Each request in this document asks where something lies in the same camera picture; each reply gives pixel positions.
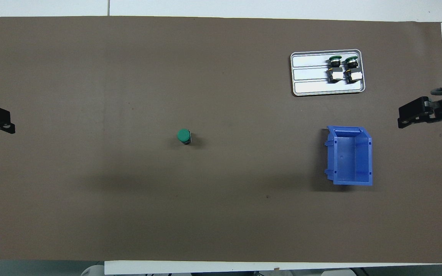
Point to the green push button switch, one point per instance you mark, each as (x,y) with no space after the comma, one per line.
(335,74)
(183,135)
(353,76)

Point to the white rounded robot base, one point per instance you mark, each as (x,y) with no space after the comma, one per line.
(92,271)

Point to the brown table mat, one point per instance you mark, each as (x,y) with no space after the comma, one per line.
(205,211)

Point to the blue plastic storage bin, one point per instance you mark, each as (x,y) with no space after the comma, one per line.
(343,172)

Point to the grey metal tray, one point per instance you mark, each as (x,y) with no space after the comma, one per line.
(309,86)

